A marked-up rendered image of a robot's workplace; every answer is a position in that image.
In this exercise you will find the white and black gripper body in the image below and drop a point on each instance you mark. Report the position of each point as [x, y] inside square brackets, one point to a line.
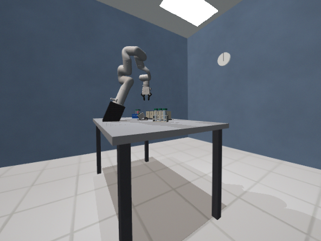
[146, 90]

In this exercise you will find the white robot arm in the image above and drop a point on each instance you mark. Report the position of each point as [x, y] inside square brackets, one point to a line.
[126, 69]

